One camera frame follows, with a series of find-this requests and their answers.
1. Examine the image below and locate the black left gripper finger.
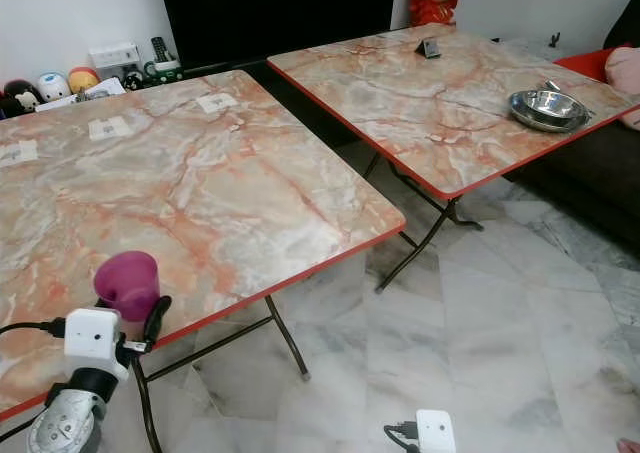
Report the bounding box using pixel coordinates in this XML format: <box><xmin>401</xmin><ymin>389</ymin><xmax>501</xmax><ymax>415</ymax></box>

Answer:
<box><xmin>145</xmin><ymin>295</ymin><xmax>171</xmax><ymax>351</ymax></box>

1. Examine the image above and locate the purple plastic cup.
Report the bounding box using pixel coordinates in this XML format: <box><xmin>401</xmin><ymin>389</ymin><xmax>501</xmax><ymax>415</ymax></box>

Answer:
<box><xmin>94</xmin><ymin>251</ymin><xmax>162</xmax><ymax>323</ymax></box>

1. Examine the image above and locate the marble folding table with labels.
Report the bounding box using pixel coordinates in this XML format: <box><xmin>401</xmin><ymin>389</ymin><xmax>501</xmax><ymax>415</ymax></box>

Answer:
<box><xmin>0</xmin><ymin>69</ymin><xmax>408</xmax><ymax>453</ymax></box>

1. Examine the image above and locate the white paper label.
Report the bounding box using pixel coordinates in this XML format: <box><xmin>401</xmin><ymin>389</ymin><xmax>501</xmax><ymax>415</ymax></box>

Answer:
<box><xmin>0</xmin><ymin>139</ymin><xmax>39</xmax><ymax>167</ymax></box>
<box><xmin>195</xmin><ymin>91</ymin><xmax>241</xmax><ymax>114</ymax></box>
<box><xmin>87</xmin><ymin>115</ymin><xmax>135</xmax><ymax>142</ymax></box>

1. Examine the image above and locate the green white mug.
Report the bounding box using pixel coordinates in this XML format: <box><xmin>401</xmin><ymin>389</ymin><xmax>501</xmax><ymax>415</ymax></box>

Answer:
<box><xmin>145</xmin><ymin>60</ymin><xmax>183</xmax><ymax>83</ymax></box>

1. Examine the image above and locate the yellow orange round toy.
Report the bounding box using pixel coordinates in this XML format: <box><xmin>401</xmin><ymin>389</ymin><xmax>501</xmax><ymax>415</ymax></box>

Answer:
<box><xmin>67</xmin><ymin>66</ymin><xmax>101</xmax><ymax>94</ymax></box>

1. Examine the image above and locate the white blue round toy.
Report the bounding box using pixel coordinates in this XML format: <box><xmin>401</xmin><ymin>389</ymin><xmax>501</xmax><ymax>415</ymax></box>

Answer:
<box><xmin>36</xmin><ymin>71</ymin><xmax>72</xmax><ymax>103</ymax></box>

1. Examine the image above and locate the black white plush toy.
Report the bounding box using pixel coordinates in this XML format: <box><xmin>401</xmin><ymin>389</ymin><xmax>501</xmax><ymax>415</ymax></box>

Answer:
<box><xmin>2</xmin><ymin>79</ymin><xmax>43</xmax><ymax>117</ymax></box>

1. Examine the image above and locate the black remote control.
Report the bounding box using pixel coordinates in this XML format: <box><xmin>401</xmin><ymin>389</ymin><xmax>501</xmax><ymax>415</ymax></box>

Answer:
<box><xmin>150</xmin><ymin>37</ymin><xmax>170</xmax><ymax>66</ymax></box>

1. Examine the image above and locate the large black screen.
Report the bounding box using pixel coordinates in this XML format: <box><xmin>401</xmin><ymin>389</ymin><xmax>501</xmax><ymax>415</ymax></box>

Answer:
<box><xmin>156</xmin><ymin>0</ymin><xmax>397</xmax><ymax>72</ymax></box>

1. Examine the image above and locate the marble folding table with bowl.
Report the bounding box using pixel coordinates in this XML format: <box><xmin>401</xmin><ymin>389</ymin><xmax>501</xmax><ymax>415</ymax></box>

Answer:
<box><xmin>266</xmin><ymin>23</ymin><xmax>640</xmax><ymax>295</ymax></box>

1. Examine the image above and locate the small black stand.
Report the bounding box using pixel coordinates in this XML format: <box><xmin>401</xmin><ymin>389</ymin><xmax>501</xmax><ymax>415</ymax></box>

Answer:
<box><xmin>419</xmin><ymin>37</ymin><xmax>444</xmax><ymax>61</ymax></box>

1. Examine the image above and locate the red gold figurine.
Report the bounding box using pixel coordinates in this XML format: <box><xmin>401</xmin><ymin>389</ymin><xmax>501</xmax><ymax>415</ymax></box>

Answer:
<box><xmin>407</xmin><ymin>0</ymin><xmax>471</xmax><ymax>28</ymax></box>

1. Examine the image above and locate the dark sofa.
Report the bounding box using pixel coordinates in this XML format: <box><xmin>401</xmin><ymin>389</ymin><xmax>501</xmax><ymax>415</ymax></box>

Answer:
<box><xmin>503</xmin><ymin>0</ymin><xmax>640</xmax><ymax>239</ymax></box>

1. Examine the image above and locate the stainless steel bowl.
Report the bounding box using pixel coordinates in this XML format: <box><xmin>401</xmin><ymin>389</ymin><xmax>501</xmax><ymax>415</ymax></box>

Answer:
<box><xmin>507</xmin><ymin>88</ymin><xmax>594</xmax><ymax>135</ymax></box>

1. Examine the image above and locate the red seat cushion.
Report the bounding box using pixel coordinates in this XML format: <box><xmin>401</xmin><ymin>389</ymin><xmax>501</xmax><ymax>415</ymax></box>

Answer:
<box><xmin>554</xmin><ymin>45</ymin><xmax>623</xmax><ymax>84</ymax></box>

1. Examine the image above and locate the pink pillow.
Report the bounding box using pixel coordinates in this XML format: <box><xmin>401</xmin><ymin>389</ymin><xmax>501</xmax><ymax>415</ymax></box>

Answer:
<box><xmin>604</xmin><ymin>45</ymin><xmax>640</xmax><ymax>131</ymax></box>

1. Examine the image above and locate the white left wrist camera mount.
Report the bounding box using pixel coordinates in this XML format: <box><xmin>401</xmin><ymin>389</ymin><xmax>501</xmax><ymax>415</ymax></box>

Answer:
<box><xmin>63</xmin><ymin>308</ymin><xmax>130</xmax><ymax>373</ymax></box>

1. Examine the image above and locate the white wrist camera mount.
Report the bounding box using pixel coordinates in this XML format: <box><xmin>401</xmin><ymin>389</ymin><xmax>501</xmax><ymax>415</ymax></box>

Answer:
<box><xmin>414</xmin><ymin>410</ymin><xmax>458</xmax><ymax>453</ymax></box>
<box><xmin>63</xmin><ymin>308</ymin><xmax>130</xmax><ymax>373</ymax></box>

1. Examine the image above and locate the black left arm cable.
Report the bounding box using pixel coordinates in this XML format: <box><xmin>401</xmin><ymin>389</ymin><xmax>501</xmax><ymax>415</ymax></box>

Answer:
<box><xmin>0</xmin><ymin>318</ymin><xmax>68</xmax><ymax>337</ymax></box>

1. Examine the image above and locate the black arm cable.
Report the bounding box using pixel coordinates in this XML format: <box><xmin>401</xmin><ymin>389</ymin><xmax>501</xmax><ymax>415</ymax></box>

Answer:
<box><xmin>382</xmin><ymin>422</ymin><xmax>419</xmax><ymax>452</ymax></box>
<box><xmin>0</xmin><ymin>318</ymin><xmax>68</xmax><ymax>337</ymax></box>

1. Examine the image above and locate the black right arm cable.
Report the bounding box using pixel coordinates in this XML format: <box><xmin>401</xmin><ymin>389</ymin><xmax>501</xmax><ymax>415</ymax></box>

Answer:
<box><xmin>382</xmin><ymin>422</ymin><xmax>419</xmax><ymax>452</ymax></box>

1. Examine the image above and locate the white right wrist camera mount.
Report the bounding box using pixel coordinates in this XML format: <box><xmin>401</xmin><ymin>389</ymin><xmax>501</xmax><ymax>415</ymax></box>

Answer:
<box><xmin>414</xmin><ymin>410</ymin><xmax>458</xmax><ymax>453</ymax></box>

